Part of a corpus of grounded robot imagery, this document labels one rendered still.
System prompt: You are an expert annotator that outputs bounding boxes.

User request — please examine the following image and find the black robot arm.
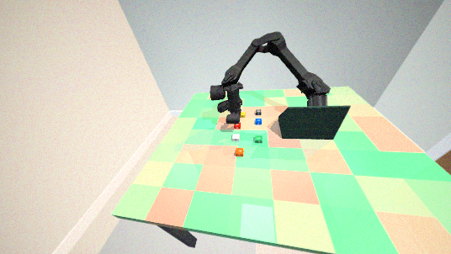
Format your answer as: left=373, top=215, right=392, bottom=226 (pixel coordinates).
left=210, top=31, right=331, bottom=106

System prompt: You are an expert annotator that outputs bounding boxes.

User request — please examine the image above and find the small orange block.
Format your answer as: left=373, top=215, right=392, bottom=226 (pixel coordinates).
left=236, top=148, right=244, bottom=156

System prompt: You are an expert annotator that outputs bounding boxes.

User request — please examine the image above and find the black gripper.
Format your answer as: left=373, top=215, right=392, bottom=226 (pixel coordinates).
left=225, top=97, right=242, bottom=124

